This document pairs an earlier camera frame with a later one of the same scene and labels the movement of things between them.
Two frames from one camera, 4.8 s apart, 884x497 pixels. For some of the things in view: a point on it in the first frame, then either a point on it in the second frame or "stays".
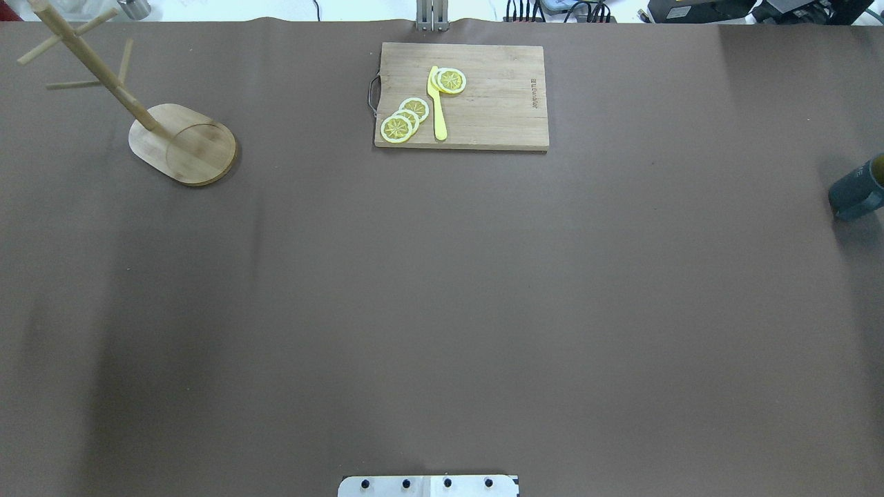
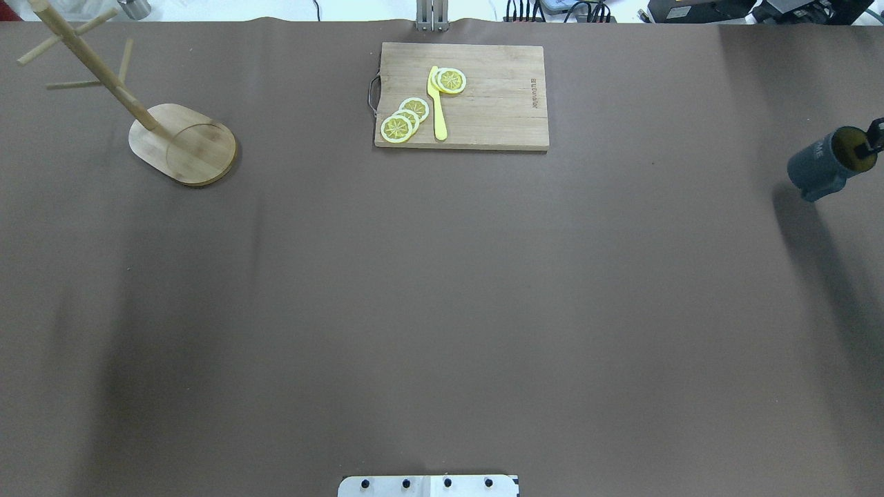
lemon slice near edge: x=396 y=129 stays
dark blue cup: x=860 y=192 → x=822 y=167
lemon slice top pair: x=451 y=80 stays
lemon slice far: x=416 y=106 stays
